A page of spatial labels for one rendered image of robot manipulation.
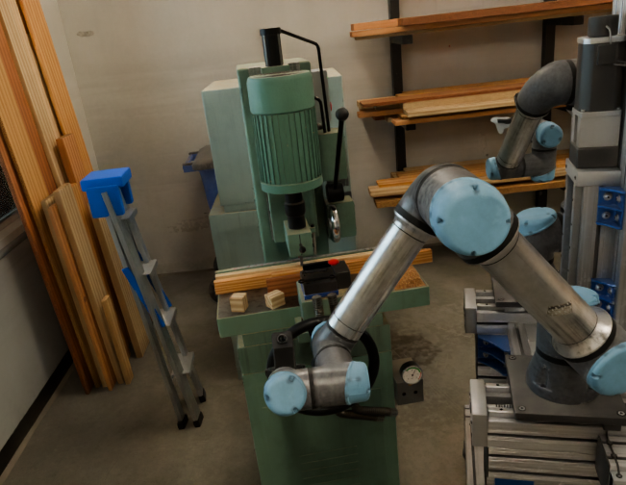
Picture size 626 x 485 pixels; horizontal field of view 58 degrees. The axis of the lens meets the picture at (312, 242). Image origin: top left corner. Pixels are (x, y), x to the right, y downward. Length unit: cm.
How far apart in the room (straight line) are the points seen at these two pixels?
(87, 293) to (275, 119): 169
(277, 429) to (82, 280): 147
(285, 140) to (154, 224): 277
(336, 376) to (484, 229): 37
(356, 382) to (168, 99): 313
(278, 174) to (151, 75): 252
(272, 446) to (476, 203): 114
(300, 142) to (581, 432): 95
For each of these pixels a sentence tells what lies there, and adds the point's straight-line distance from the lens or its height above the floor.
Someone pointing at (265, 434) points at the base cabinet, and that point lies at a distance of 178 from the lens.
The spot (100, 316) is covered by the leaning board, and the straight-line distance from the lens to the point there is 296.
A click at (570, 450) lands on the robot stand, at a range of 143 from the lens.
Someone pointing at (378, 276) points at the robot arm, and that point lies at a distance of 108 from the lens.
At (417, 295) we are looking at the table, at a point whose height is 88.
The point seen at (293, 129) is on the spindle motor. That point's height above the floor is 137.
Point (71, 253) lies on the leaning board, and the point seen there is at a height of 74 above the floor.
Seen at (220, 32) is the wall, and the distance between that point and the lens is 386.
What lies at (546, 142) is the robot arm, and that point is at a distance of 193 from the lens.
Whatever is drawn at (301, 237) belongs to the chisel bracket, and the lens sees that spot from 160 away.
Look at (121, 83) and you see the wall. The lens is 400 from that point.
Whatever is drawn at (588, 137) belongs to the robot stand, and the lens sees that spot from 140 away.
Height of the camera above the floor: 162
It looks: 21 degrees down
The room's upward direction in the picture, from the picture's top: 6 degrees counter-clockwise
